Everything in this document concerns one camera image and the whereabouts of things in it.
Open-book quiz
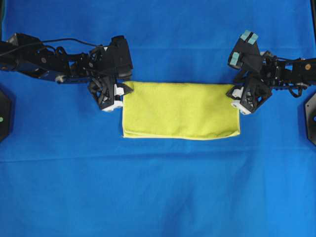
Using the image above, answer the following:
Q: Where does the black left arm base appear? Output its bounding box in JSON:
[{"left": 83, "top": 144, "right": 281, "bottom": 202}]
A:
[{"left": 0, "top": 90, "right": 12, "bottom": 142}]

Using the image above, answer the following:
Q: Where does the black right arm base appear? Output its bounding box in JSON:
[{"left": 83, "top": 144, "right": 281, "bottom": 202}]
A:
[{"left": 304, "top": 93, "right": 316, "bottom": 145}]

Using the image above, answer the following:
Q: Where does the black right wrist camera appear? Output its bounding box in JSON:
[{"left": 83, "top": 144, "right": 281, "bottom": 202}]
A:
[{"left": 228, "top": 30, "right": 263, "bottom": 73}]

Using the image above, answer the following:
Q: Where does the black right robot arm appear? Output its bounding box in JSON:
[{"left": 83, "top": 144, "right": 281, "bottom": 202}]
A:
[{"left": 226, "top": 51, "right": 316, "bottom": 115}]

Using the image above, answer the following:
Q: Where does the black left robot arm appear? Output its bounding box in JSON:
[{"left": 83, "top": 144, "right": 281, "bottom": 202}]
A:
[{"left": 0, "top": 33, "right": 133, "bottom": 112}]

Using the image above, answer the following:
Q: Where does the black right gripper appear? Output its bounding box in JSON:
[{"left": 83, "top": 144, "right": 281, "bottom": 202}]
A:
[{"left": 226, "top": 77, "right": 272, "bottom": 115}]

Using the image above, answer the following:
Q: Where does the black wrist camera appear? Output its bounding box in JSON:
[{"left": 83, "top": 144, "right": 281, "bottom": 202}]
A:
[
  {"left": 228, "top": 30, "right": 263, "bottom": 73},
  {"left": 97, "top": 36, "right": 133, "bottom": 80}
]

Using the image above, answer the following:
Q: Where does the yellow-green towel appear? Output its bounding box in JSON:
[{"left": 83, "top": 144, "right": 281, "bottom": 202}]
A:
[{"left": 122, "top": 81, "right": 240, "bottom": 140}]

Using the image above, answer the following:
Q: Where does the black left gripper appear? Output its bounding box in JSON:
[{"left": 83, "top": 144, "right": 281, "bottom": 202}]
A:
[{"left": 88, "top": 76, "right": 133, "bottom": 112}]

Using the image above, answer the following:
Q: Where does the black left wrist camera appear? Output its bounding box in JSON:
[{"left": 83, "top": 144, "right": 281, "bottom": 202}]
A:
[{"left": 97, "top": 36, "right": 133, "bottom": 80}]

